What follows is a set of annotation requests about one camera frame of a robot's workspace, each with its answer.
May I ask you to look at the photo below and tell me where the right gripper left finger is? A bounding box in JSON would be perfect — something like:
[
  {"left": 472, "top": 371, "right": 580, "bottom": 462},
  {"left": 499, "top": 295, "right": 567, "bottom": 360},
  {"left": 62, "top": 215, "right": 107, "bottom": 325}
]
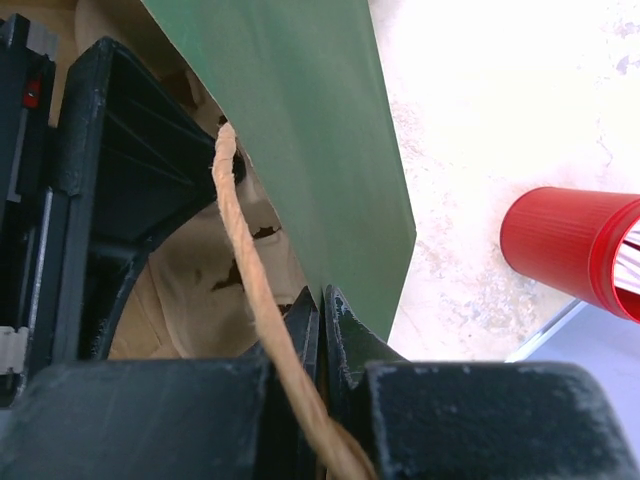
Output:
[{"left": 0, "top": 285, "right": 321, "bottom": 480}]

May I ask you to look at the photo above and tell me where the cardboard cup carrier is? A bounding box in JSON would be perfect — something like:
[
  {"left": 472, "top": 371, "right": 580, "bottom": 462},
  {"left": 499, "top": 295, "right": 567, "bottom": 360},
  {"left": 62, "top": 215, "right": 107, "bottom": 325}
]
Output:
[{"left": 108, "top": 164, "right": 307, "bottom": 360}]

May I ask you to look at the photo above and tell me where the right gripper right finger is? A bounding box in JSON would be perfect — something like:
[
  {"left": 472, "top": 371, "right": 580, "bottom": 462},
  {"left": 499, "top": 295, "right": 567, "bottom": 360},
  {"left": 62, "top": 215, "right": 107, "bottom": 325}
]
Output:
[{"left": 323, "top": 286, "right": 639, "bottom": 479}]

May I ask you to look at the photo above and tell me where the red straw cup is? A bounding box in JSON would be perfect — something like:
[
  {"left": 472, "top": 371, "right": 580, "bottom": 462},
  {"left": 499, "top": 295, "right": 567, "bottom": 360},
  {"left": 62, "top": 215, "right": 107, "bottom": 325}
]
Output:
[{"left": 500, "top": 187, "right": 639, "bottom": 322}]

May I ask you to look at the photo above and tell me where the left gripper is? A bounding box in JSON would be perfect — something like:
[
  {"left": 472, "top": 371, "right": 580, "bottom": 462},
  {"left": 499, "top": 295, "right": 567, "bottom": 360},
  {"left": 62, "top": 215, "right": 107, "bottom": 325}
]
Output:
[{"left": 1, "top": 13, "right": 216, "bottom": 410}]

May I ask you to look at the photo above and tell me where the green paper bag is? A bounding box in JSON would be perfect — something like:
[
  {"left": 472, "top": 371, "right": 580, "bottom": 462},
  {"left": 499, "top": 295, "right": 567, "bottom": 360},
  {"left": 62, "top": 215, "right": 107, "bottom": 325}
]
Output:
[{"left": 47, "top": 0, "right": 419, "bottom": 480}]

